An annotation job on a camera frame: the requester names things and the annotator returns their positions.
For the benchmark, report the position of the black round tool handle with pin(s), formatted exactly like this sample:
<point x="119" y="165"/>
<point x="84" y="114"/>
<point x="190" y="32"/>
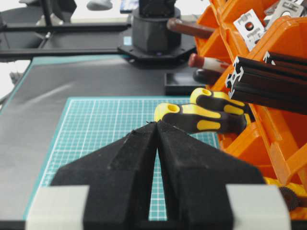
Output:
<point x="205" y="76"/>

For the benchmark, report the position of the orange container rack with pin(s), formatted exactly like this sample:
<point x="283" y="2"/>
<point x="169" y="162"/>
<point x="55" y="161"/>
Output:
<point x="276" y="142"/>

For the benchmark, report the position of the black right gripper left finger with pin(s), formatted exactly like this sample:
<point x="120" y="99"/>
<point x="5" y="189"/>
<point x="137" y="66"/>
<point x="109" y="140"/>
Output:
<point x="108" y="189"/>

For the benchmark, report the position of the silver metal corner bracket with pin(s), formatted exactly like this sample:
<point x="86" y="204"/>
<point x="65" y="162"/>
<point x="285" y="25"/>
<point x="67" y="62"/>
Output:
<point x="250" y="28"/>

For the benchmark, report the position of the black metal frame rail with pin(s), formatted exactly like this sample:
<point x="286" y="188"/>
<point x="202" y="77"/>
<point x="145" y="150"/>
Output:
<point x="66" y="40"/>

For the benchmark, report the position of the small yellow black screwdriver handle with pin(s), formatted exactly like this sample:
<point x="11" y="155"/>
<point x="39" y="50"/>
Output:
<point x="220" y="101"/>

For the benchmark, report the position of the black aluminium extrusion bar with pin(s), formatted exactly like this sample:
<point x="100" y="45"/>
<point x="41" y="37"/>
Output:
<point x="287" y="61"/>
<point x="269" y="85"/>

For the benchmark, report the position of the large yellow black screwdriver handle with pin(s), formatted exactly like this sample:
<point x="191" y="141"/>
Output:
<point x="192" y="118"/>

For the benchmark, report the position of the brown tool handle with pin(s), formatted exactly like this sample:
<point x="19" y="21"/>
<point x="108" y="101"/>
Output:
<point x="188" y="28"/>

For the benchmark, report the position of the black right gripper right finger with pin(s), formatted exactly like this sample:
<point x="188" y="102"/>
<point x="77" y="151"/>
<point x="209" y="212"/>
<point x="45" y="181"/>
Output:
<point x="216" y="191"/>

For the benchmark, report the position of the black gear wheel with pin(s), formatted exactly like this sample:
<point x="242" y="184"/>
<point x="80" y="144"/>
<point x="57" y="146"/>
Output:
<point x="289" y="197"/>

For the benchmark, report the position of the green cutting mat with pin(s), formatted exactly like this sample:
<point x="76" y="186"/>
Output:
<point x="90" y="123"/>

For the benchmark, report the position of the red white tool handle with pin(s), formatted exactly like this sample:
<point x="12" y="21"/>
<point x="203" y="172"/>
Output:
<point x="207" y="63"/>

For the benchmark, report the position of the black shallow tray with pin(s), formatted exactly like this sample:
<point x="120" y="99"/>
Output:
<point x="180" y="83"/>

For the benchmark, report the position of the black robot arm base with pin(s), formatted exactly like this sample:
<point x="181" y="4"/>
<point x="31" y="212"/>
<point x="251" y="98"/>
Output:
<point x="149" y="42"/>

